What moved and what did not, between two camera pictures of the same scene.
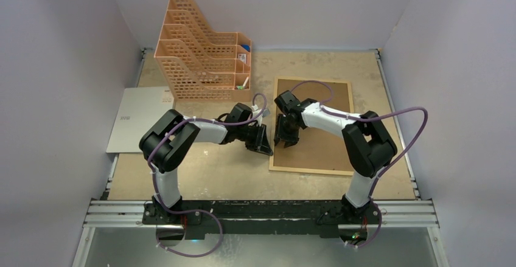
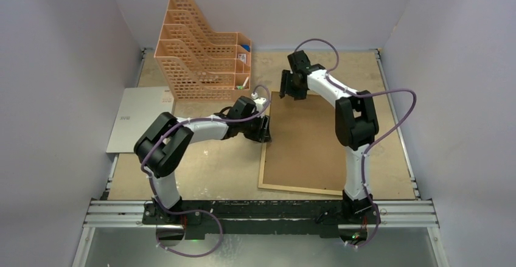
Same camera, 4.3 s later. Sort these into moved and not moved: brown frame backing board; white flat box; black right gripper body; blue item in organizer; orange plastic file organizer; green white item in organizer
Moved: brown frame backing board; black right gripper body
Not moved: orange plastic file organizer; green white item in organizer; blue item in organizer; white flat box
